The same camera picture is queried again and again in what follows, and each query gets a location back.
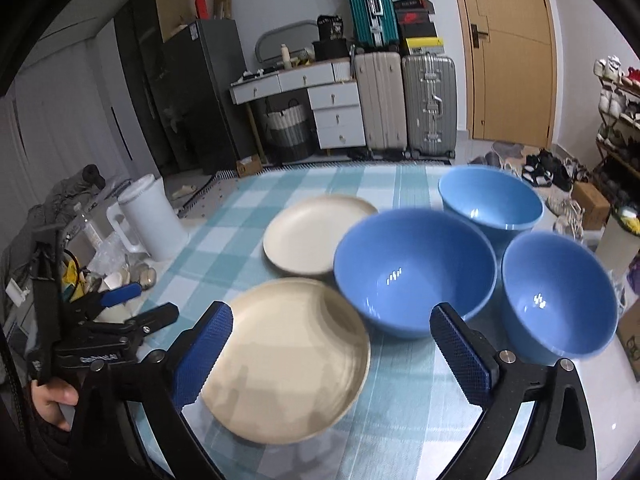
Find small cardboard box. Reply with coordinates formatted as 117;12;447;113
236;154;262;178

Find white electric kettle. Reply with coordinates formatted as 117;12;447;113
106;174;189;262

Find white trash bin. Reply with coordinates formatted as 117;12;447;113
596;206;639;280

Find large cream plate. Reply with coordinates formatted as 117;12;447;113
200;278;371;445

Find large cardboard box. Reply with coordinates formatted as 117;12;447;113
616;299;640;382

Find brown cardboard box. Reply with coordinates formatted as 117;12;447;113
572;182;611;231

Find woven laundry basket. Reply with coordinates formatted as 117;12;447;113
265;99;316;164

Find oval mirror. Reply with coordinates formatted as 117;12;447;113
254;20;319;67

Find left human hand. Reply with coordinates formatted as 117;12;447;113
30;378;79;431

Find shoe rack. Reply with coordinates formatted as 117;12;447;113
593;55;639;211

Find teal plaid tablecloth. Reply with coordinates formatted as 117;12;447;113
124;162;557;480

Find white drawer desk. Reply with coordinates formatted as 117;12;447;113
230;58;366;164

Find black refrigerator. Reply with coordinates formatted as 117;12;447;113
114;0;258;177

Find beige suitcase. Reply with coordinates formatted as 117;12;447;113
354;52;408;159

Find blue bowl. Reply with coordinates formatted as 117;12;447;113
501;231;618;365
333;208;498;339
438;165;544;257

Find silver suitcase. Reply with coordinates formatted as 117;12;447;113
402;54;458;159

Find small cream plate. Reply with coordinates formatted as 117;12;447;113
262;194;378;276

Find teal suitcase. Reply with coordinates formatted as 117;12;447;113
349;0;399;51

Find wooden door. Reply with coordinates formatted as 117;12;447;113
457;0;556;148

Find stacked shoe boxes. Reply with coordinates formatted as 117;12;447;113
393;0;445;56

